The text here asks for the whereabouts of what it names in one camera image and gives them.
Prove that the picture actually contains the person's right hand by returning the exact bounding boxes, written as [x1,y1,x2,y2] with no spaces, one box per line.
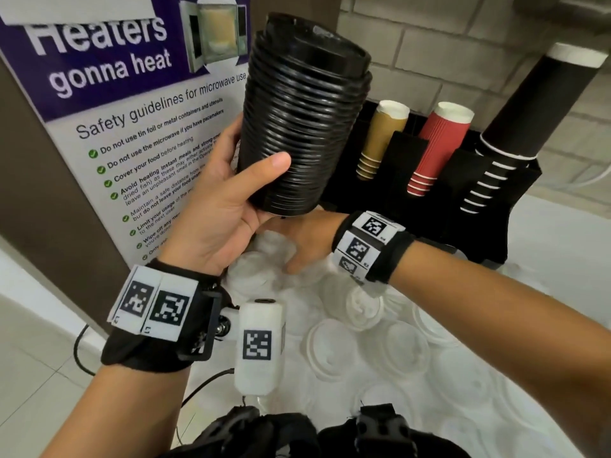
[265,209,349,275]

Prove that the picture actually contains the person's left hand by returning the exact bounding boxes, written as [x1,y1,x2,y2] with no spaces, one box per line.
[157,114,292,277]

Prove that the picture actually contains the black cup holder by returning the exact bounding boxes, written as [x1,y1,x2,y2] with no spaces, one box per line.
[317,99,543,270]

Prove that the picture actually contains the stack of black lids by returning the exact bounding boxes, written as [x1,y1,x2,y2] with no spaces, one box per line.
[237,12,373,218]

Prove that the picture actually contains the white lids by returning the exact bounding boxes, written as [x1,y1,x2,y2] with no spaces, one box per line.
[224,228,588,458]

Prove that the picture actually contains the person's left forearm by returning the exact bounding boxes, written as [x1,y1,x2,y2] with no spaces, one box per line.
[40,362,192,458]

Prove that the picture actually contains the person's right forearm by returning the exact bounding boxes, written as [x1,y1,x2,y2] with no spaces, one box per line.
[390,240,611,458]

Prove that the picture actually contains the black right wrist marker band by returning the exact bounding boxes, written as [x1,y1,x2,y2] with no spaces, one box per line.
[332,211,417,286]

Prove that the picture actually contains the black wrist marker band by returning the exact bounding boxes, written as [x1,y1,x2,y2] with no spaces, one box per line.
[100,258,235,373]
[332,211,417,286]

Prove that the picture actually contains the stack of gold paper cups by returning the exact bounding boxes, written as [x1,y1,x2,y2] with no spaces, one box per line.
[355,99,411,182]

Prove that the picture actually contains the microwave safety poster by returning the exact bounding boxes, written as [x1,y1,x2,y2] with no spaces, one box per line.
[0,0,251,268]

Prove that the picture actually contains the black left wrist marker band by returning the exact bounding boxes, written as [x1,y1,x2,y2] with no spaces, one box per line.
[100,258,235,373]

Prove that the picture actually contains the stack of red paper cups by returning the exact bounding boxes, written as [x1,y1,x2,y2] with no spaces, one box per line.
[406,101,476,198]

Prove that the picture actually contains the black chest harness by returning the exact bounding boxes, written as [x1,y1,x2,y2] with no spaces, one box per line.
[162,403,471,458]

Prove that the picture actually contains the stack of black paper cups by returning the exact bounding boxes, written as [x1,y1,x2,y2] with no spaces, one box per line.
[460,41,610,215]

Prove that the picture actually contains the black camera cable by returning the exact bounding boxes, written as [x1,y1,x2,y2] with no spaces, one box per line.
[181,368,235,408]

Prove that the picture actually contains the black power cable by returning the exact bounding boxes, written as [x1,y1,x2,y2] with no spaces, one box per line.
[73,324,99,377]

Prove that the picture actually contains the white wall cable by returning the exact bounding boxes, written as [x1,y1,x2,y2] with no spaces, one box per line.
[549,164,611,189]

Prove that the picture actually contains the grey wall-mounted appliance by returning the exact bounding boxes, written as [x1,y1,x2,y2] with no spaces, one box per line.
[513,0,611,32]

